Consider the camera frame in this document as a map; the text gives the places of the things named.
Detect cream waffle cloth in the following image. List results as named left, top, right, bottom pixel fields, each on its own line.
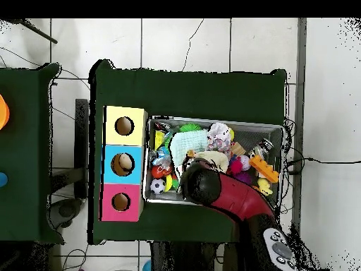
left=194, top=150, right=230, bottom=174

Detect wooden box three holes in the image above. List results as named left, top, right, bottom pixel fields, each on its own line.
left=99, top=105, right=149, bottom=222

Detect shallow mesh bin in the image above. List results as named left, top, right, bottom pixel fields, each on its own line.
left=142, top=115, right=286, bottom=211

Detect mint waffle cloth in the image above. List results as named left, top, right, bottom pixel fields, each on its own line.
left=169, top=129, right=209, bottom=164

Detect green spiky ball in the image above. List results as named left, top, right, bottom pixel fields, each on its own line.
left=179, top=123, right=203, bottom=133

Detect crumpled printed white wrapper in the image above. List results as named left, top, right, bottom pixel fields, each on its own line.
left=207, top=121, right=233, bottom=155

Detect small soccer ball toy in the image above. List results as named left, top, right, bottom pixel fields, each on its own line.
left=149, top=178, right=166, bottom=195

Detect pink spiky toy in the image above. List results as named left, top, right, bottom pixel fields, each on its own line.
left=229, top=159, right=243, bottom=174

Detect wooden block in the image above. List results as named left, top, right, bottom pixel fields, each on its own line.
left=231, top=141, right=246, bottom=157

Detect white baseball toy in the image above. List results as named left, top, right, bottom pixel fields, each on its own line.
left=238, top=155, right=251, bottom=171

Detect purple spiky ball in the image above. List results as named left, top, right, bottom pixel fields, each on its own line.
left=233, top=170, right=252, bottom=184

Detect large orange toy brick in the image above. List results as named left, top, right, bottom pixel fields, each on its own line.
left=248, top=154, right=280, bottom=183

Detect yellow plush toy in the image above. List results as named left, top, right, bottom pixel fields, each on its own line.
left=257, top=177, right=274, bottom=196

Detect black upright panel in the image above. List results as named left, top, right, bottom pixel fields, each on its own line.
left=74, top=98, right=90, bottom=198

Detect green cloth side table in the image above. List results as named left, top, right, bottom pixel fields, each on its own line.
left=0, top=63, right=64, bottom=243

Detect orange round object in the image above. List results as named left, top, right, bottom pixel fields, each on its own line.
left=0, top=94, right=11, bottom=131

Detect thin dark rod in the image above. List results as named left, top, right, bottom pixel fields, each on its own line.
left=11, top=18, right=59, bottom=44

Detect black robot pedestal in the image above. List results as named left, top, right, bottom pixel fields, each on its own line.
left=150, top=241, right=240, bottom=271

